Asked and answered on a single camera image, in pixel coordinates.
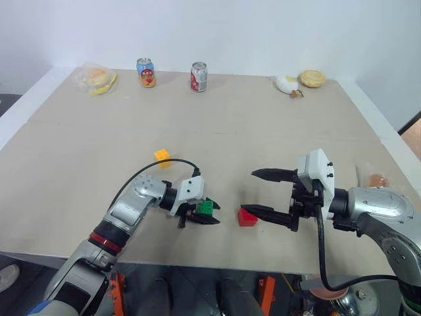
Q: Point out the green toy brick cube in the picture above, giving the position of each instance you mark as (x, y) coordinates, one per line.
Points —
(205, 208)

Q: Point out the yellow toy brick cube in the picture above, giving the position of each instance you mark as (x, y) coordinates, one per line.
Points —
(162, 156)

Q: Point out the red toy brick cube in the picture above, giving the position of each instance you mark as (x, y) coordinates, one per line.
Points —
(246, 219)

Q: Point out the blue orange drink can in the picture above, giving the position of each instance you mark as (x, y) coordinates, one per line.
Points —
(146, 74)

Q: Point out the grey shoe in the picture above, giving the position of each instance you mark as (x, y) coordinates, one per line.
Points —
(8, 277)

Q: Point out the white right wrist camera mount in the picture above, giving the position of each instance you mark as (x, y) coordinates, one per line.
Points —
(320, 168)

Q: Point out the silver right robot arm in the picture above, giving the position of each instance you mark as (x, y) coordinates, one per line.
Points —
(378, 204)

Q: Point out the bagged bread with yellow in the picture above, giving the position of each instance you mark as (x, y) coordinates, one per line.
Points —
(95, 78)

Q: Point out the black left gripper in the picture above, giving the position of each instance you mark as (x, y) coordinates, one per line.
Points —
(188, 212)

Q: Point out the beige table mat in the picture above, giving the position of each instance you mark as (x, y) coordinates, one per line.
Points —
(210, 131)

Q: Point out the orange bracket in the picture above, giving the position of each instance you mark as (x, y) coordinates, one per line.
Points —
(117, 291)
(266, 293)

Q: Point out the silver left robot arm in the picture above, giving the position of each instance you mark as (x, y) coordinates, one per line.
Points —
(125, 210)

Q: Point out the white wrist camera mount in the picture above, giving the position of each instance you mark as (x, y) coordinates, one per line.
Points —
(192, 189)
(320, 168)

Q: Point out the clear wrapped orange snack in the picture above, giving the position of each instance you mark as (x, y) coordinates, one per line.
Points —
(377, 180)

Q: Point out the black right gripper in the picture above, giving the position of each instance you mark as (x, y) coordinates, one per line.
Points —
(304, 202)

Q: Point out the red white drink can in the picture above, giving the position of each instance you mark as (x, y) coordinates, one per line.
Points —
(198, 78)

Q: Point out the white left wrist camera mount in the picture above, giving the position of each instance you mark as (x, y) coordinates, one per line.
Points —
(192, 189)

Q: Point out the yellow egg tart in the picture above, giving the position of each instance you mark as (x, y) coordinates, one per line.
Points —
(312, 79)

